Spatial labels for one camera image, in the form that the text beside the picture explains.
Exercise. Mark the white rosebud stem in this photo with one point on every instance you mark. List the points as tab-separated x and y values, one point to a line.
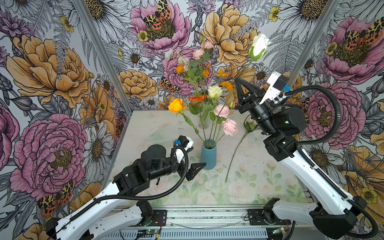
257	51

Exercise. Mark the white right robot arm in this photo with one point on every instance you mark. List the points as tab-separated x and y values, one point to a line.
336	212

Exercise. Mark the orange poppy flower stem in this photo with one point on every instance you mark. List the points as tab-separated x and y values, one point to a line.
184	79

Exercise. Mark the green circuit board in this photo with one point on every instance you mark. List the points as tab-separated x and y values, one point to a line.
151	233

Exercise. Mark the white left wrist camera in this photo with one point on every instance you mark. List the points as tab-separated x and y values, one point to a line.
183	142

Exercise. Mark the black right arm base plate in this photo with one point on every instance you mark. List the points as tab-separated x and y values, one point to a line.
257	217

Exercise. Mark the two pink carnations stem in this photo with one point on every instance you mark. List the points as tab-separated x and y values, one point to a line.
223	125

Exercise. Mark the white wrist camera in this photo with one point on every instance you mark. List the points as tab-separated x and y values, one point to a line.
183	142
277	83

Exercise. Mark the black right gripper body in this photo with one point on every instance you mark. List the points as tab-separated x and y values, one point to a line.
261	113

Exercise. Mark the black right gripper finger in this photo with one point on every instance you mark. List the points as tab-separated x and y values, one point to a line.
239	89
251	88

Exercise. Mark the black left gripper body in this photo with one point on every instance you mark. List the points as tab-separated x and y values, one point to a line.
170	166

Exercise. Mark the aluminium corner post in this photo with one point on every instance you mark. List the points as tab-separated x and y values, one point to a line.
96	39
303	24

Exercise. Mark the tall teal cylinder vase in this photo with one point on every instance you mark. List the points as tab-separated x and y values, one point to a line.
209	154

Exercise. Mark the orange leafy flower stem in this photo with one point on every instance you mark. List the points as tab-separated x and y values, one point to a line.
197	108

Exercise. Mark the clear ribbed glass vase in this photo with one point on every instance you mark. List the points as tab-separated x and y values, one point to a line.
204	123

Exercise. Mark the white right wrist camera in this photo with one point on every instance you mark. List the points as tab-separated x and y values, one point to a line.
277	83

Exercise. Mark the orange rose stem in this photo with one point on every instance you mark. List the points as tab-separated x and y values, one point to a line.
176	106

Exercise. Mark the aluminium right corner post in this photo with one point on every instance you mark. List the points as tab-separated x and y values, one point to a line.
303	24

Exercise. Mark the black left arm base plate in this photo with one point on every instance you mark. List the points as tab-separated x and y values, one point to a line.
158	219

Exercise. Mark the large pink peach rose stem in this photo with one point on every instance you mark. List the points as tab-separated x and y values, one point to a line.
250	125

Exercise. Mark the aluminium left corner post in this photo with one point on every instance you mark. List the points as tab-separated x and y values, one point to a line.
96	39

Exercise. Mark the aluminium front frame rail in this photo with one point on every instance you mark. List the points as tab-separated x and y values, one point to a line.
209	223

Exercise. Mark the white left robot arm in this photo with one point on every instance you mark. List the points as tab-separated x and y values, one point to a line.
89	221

